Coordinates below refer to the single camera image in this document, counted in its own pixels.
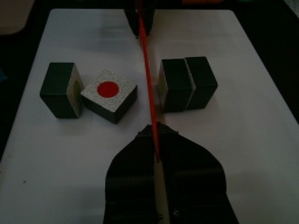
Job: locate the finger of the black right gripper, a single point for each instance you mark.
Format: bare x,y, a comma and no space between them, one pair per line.
149,14
132,20

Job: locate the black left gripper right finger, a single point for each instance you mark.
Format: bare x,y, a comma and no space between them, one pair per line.
197,189

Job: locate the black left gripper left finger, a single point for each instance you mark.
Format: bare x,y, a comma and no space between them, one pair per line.
129,186

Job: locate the red toy knife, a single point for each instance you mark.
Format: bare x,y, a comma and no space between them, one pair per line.
146,73

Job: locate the dark green toy sushi piece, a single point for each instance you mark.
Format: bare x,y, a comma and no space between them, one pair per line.
56,90
176,84
201,81
108,90

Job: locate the white cutting board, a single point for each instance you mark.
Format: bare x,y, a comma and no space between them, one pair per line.
240,145

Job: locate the beige tray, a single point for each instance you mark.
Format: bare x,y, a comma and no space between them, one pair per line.
13,17

